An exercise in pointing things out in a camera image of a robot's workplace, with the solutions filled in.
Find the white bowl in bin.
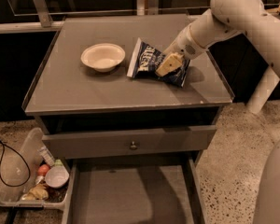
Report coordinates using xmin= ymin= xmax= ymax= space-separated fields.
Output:
xmin=45 ymin=166 xmax=69 ymax=189

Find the round metal drawer knob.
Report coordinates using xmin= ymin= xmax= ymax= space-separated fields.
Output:
xmin=130 ymin=141 xmax=138 ymax=150

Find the grey drawer cabinet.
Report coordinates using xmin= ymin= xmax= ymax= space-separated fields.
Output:
xmin=21 ymin=13 xmax=235 ymax=224

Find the grey top drawer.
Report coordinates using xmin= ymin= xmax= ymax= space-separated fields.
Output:
xmin=42 ymin=125 xmax=217 ymax=159

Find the yellow crumpled item in bin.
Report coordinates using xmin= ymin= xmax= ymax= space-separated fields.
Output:
xmin=21 ymin=184 xmax=49 ymax=201

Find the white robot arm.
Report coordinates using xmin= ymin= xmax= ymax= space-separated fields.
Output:
xmin=164 ymin=0 xmax=280 ymax=78

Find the open middle drawer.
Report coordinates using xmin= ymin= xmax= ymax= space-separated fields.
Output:
xmin=62 ymin=154 xmax=209 ymax=224

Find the red round fruit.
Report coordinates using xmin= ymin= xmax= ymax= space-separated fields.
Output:
xmin=37 ymin=164 xmax=50 ymax=176

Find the clear plastic bin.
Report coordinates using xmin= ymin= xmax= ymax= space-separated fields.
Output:
xmin=0 ymin=128 xmax=70 ymax=210

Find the metal railing frame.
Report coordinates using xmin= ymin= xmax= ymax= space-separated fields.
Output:
xmin=0 ymin=0 xmax=280 ymax=35

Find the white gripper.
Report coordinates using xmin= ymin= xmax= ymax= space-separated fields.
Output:
xmin=155 ymin=25 xmax=206 ymax=77

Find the white tube in bin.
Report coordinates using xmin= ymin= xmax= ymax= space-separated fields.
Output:
xmin=38 ymin=147 xmax=55 ymax=167

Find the blue chip bag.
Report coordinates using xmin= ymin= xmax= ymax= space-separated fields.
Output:
xmin=127 ymin=38 xmax=189 ymax=87

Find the black cable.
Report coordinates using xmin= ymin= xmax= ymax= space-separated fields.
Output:
xmin=0 ymin=132 xmax=32 ymax=188

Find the white paper bowl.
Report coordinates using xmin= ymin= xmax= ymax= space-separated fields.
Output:
xmin=80 ymin=43 xmax=125 ymax=73

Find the white diagonal pole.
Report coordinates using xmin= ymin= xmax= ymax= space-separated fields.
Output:
xmin=246 ymin=67 xmax=280 ymax=114

